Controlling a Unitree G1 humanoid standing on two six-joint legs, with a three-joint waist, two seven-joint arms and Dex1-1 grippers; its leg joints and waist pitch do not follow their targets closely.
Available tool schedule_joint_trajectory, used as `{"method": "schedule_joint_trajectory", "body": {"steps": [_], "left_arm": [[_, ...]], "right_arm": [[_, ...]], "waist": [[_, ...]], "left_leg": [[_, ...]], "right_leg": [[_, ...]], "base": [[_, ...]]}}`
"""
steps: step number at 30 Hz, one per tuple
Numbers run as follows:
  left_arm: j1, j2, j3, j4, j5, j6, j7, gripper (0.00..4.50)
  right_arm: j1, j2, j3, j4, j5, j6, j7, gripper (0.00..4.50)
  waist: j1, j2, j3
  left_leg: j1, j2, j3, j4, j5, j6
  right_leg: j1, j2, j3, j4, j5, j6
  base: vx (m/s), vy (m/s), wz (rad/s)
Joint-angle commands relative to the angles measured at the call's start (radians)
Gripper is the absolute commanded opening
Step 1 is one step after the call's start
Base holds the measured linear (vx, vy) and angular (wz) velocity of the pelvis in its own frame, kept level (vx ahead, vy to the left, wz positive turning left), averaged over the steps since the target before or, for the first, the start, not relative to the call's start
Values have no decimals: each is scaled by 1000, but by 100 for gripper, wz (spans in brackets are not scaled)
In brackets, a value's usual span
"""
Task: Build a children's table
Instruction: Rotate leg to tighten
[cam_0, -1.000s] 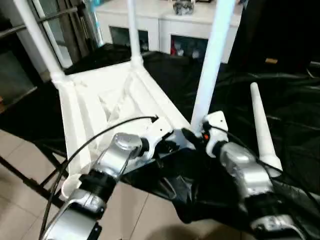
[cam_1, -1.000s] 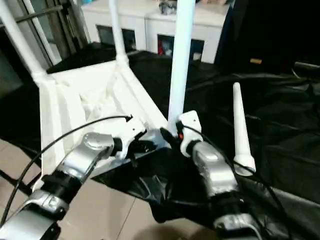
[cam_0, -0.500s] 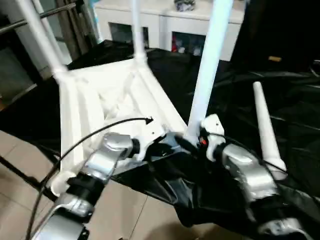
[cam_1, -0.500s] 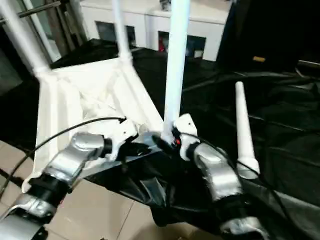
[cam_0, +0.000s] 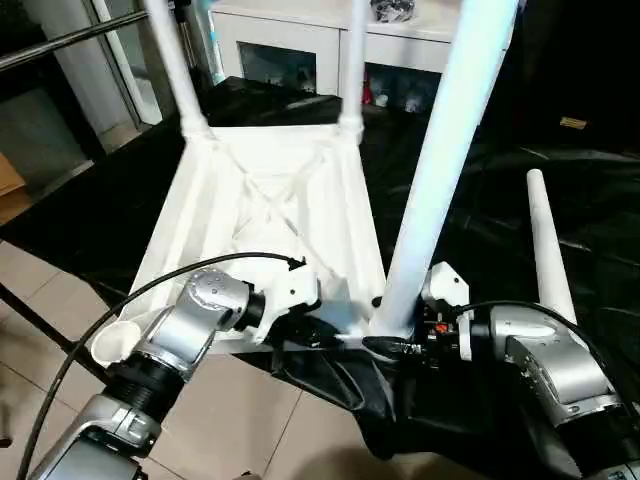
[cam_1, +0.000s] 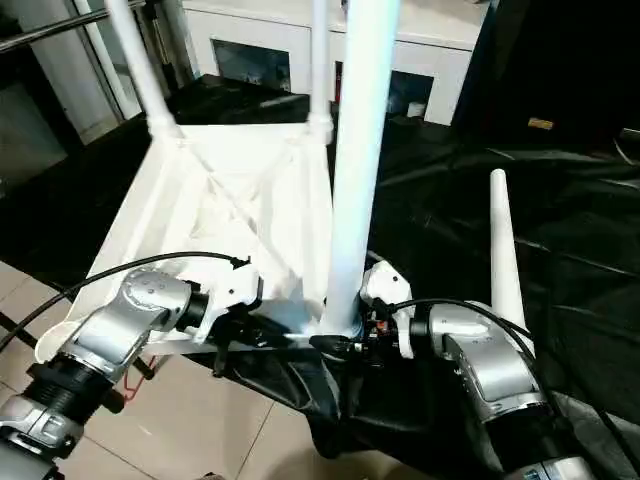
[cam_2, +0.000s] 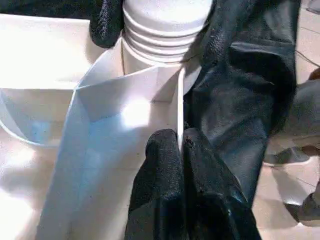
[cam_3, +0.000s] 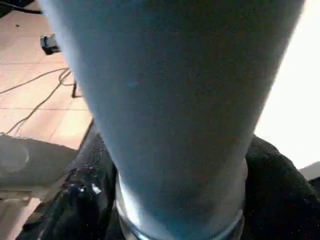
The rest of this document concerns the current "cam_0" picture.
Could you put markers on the white plastic table top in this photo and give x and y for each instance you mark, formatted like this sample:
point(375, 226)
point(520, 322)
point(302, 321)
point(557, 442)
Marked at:
point(225, 225)

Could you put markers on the white plastic table leg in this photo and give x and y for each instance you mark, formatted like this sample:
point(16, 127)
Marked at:
point(354, 65)
point(440, 150)
point(547, 250)
point(175, 65)

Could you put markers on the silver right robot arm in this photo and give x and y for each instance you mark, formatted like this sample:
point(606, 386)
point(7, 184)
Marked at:
point(550, 350)

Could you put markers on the black plastic mat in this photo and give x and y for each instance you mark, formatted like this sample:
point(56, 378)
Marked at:
point(500, 200)

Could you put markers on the white cabinet with glass doors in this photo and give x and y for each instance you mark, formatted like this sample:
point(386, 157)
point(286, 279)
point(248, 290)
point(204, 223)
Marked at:
point(325, 40)

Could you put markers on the brown cardboard box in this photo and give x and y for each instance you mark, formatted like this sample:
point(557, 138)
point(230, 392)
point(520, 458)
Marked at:
point(12, 190)

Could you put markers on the clear bag of black parts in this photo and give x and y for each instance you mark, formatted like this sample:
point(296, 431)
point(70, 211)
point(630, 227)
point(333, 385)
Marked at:
point(392, 10)

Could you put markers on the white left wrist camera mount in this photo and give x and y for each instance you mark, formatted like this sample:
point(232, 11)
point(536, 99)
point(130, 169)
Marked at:
point(290, 290)

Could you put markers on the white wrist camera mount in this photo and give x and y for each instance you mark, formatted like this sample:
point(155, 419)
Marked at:
point(445, 282)
point(290, 290)

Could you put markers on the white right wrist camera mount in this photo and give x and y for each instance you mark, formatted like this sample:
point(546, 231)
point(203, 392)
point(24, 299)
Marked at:
point(445, 282)

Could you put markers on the black folding table frame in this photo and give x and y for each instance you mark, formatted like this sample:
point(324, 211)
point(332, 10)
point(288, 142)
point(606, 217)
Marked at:
point(30, 310)

